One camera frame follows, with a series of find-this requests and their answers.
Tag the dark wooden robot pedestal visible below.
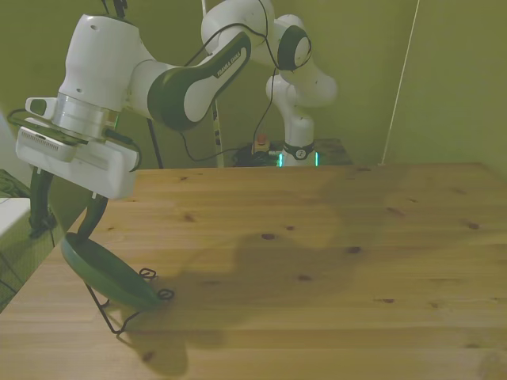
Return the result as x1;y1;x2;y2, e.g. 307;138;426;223
237;137;354;168

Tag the white wall cord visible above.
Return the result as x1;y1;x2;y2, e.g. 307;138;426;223
381;0;421;165

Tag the thin black pole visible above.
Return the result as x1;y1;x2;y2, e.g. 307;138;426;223
145;117;165;169

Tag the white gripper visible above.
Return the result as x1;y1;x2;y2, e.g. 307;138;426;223
18;141;141;244

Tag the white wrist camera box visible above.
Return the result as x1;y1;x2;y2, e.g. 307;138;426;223
15;125;82;164

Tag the black wire plate stand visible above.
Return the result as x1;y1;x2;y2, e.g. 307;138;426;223
84;268;176;336

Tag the green plate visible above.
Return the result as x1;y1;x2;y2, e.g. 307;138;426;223
60;232;164;311

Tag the black cable bundle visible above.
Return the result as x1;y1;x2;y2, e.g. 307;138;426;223
231;145;279;168

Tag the white shelf board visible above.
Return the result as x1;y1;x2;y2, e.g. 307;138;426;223
0;195;33;239

